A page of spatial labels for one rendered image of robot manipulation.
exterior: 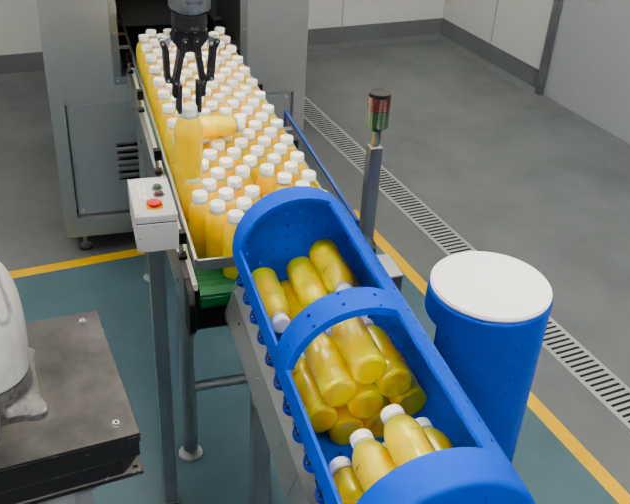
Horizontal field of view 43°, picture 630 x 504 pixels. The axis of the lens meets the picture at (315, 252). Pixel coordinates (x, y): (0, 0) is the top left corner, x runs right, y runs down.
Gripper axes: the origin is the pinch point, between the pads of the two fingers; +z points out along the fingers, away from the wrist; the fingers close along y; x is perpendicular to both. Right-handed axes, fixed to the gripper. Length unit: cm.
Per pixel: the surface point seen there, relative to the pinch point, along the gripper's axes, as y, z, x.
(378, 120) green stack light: 57, 18, 14
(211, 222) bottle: 5.2, 33.1, -3.1
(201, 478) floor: 5, 137, 0
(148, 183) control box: -7.9, 28.1, 10.0
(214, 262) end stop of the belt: 4.0, 39.2, -11.6
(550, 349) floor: 157, 136, 23
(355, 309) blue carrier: 13, 8, -70
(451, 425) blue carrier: 28, 24, -86
